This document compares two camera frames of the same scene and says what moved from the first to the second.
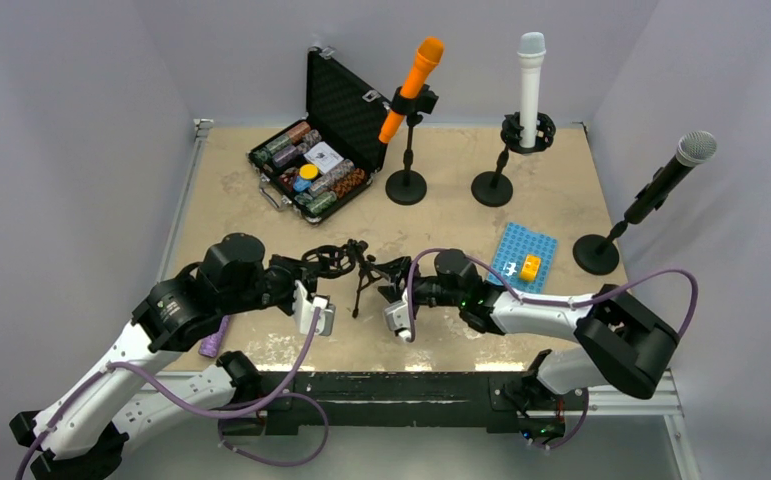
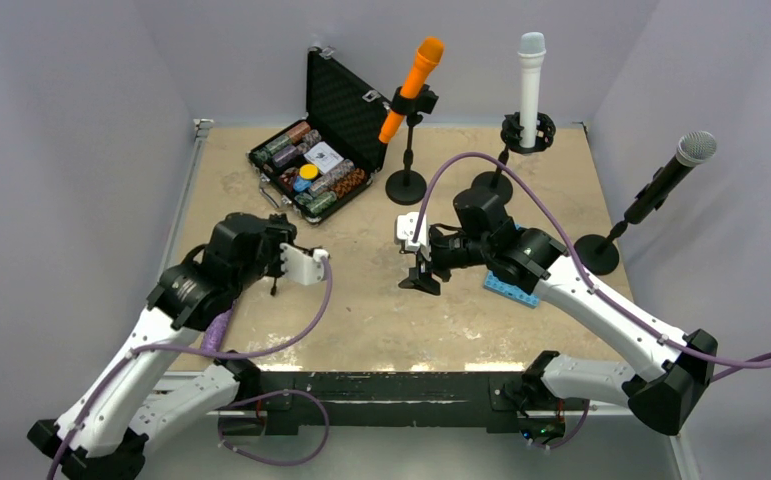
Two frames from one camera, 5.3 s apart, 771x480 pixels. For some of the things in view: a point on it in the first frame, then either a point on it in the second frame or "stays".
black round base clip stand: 407,186 stays
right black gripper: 398,268 -> 420,278
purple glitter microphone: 210,344 stays
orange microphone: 429,53 stays
